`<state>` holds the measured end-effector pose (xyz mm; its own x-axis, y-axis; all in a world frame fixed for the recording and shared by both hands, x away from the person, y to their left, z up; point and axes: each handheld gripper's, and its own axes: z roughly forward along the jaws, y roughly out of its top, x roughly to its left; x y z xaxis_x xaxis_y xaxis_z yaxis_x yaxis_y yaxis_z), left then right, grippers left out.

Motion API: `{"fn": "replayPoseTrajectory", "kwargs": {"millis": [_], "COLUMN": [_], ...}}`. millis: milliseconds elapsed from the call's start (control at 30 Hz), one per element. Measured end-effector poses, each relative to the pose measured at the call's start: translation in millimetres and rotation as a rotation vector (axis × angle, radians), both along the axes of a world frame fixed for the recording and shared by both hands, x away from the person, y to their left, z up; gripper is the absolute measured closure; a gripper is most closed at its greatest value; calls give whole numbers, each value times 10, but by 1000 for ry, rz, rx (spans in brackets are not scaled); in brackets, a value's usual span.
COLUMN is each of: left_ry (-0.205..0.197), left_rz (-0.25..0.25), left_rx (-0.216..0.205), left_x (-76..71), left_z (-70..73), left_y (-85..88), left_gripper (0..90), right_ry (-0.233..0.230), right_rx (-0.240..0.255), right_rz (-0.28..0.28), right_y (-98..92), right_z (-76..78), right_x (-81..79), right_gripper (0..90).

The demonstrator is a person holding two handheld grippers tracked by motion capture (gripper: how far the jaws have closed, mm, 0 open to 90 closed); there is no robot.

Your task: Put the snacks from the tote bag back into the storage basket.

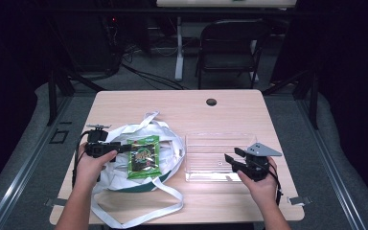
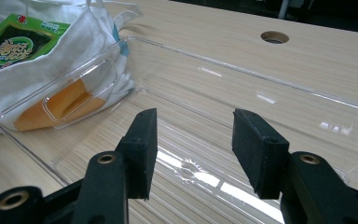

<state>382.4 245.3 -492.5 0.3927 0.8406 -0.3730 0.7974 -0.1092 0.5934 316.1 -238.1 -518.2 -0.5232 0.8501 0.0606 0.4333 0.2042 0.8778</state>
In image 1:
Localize green snack packet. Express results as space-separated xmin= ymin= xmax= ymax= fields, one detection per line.
xmin=126 ymin=134 xmax=163 ymax=180

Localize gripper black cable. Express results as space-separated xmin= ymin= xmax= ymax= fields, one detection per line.
xmin=71 ymin=129 xmax=91 ymax=190
xmin=267 ymin=169 xmax=284 ymax=206

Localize black floor cables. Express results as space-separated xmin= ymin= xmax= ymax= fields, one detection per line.
xmin=120 ymin=61 xmax=190 ymax=91

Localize white tote bag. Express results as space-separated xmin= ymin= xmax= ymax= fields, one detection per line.
xmin=89 ymin=110 xmax=186 ymax=230

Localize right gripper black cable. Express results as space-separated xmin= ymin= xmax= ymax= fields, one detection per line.
xmin=267 ymin=169 xmax=284 ymax=206

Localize grey metal table bracket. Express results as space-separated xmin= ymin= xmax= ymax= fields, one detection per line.
xmin=44 ymin=197 xmax=68 ymax=207
xmin=287 ymin=195 xmax=312 ymax=206

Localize aluminium floor rail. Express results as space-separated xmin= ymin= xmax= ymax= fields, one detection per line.
xmin=294 ymin=95 xmax=368 ymax=230
xmin=0 ymin=95 xmax=75 ymax=230

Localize dark equipment with red light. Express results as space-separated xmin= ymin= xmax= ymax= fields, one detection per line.
xmin=99 ymin=12 xmax=124 ymax=76

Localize clear plastic container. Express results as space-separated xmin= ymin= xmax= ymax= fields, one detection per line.
xmin=184 ymin=131 xmax=259 ymax=183

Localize light wooden background table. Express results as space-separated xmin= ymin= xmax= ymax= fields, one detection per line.
xmin=155 ymin=0 xmax=298 ymax=9

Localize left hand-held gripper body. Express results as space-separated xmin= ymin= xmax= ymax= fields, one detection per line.
xmin=84 ymin=124 xmax=125 ymax=159

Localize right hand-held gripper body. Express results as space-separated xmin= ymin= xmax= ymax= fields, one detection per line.
xmin=231 ymin=142 xmax=283 ymax=182

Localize black metal stand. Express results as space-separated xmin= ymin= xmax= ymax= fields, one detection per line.
xmin=262 ymin=67 xmax=320 ymax=130
xmin=45 ymin=67 xmax=107 ymax=127

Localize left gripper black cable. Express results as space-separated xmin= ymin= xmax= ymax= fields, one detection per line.
xmin=71 ymin=129 xmax=91 ymax=190

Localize black folding chair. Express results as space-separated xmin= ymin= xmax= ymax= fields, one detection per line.
xmin=195 ymin=19 xmax=273 ymax=90

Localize white table leg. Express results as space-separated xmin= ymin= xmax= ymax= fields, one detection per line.
xmin=174 ymin=15 xmax=185 ymax=81

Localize person's right hand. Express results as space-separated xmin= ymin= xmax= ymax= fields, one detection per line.
xmin=237 ymin=156 xmax=279 ymax=206

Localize person's left hand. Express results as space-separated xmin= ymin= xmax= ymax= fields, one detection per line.
xmin=75 ymin=143 xmax=119 ymax=190

